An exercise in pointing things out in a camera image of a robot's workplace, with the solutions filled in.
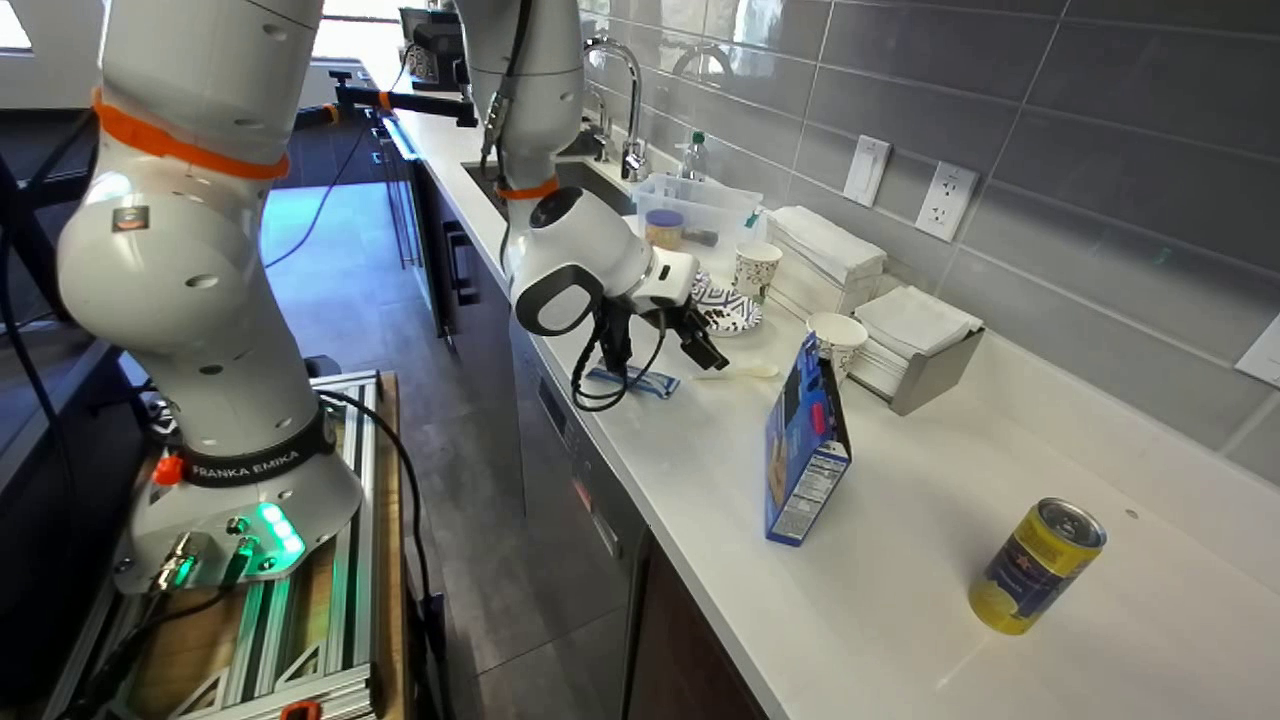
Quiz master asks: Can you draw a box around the white light switch plate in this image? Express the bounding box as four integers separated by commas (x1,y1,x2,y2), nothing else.
838,132,896,214

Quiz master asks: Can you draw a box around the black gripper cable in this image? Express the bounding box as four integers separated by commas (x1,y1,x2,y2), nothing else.
567,300,670,416

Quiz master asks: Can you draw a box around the white rectangular box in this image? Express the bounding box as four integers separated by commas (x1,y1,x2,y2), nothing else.
842,285,991,419

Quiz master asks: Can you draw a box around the yellow labelled tin can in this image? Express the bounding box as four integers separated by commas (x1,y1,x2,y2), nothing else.
964,498,1113,640

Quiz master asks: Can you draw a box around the plain white paper cup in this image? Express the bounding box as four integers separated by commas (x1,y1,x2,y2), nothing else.
807,309,871,384

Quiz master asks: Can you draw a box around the bright window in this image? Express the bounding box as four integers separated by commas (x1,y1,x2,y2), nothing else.
314,0,464,29

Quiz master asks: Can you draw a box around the brown cabinet door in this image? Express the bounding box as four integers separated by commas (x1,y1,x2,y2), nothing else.
620,542,771,720

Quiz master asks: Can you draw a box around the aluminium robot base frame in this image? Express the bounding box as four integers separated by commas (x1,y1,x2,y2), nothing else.
44,367,410,720

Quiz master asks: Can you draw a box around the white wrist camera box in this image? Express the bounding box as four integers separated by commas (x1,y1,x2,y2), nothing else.
635,249,698,313

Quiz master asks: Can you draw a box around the chrome sink faucet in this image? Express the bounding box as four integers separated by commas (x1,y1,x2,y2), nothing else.
583,35,656,186

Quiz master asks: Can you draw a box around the blue white paper bowl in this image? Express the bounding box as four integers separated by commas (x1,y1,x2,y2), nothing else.
692,280,767,340

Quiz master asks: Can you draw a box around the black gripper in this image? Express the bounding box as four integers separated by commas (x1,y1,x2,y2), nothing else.
594,275,737,384

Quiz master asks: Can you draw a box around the black floor cable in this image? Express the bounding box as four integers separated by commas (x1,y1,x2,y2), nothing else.
314,384,454,720

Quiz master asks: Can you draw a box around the stack of white napkins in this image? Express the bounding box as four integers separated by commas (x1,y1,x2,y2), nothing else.
762,201,903,324

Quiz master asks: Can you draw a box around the patterned paper cup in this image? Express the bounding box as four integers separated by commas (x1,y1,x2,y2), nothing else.
729,242,789,309

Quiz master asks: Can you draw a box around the blue cardboard food box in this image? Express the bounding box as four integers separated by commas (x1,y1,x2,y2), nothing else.
758,331,854,551

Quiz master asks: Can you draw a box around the grey under-counter dishwasher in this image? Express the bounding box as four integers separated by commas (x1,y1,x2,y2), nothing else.
504,313,659,720

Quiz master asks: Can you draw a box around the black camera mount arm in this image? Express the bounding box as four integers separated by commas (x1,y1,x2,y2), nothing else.
285,67,482,137

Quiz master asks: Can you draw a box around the clear plastic container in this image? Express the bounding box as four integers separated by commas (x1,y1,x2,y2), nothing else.
632,171,767,261

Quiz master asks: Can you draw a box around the white power outlet plate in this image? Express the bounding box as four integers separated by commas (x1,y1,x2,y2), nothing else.
913,158,980,249

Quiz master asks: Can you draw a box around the white blank wall plate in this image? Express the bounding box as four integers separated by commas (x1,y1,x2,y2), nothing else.
1230,313,1280,391

